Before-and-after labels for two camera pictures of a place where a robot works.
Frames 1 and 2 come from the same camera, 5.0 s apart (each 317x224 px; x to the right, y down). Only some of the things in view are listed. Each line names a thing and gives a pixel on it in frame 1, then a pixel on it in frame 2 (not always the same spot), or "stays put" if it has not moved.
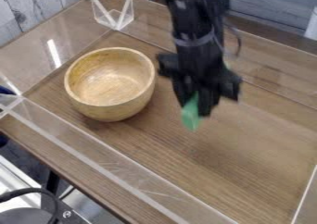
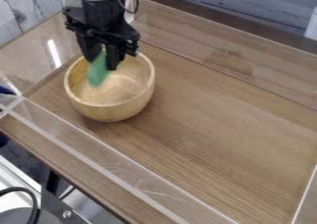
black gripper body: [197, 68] → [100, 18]
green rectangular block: [190, 111] → [98, 70]
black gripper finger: [183, 89] → [91, 47]
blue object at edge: [5, 90] stays put
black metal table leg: [54, 182] stays put
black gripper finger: [207, 99] → [115, 55]
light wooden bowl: [108, 81] stays put
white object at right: [310, 31] stays put
